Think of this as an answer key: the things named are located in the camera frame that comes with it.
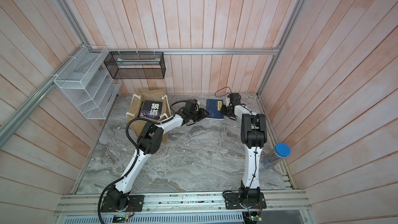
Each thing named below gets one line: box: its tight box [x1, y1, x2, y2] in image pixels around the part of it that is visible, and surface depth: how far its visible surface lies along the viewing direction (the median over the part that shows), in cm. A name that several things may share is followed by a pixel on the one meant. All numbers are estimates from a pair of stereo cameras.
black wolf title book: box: [139, 100, 163, 120], surface depth 95 cm
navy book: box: [205, 99, 224, 119], surface depth 113 cm
